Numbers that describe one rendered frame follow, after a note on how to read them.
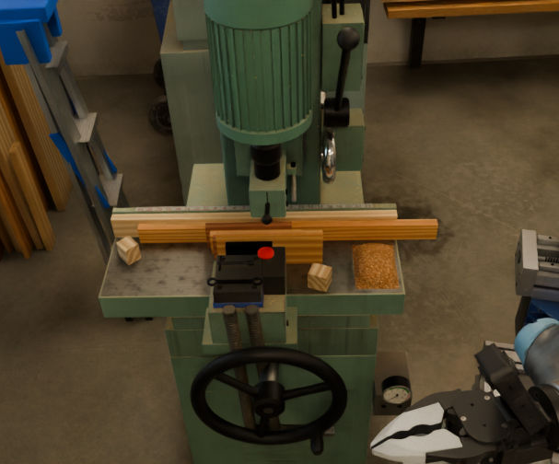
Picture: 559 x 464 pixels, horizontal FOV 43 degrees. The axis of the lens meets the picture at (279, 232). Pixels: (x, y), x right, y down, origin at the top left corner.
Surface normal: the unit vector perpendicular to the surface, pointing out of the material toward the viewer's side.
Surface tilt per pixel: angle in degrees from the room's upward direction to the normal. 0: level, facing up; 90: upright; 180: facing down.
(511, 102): 0
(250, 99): 90
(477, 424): 8
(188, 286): 0
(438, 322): 0
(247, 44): 90
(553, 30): 90
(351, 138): 90
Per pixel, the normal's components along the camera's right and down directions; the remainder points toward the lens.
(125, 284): -0.04, -0.74
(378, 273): -0.02, -0.36
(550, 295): -0.22, 0.66
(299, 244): -0.01, 0.67
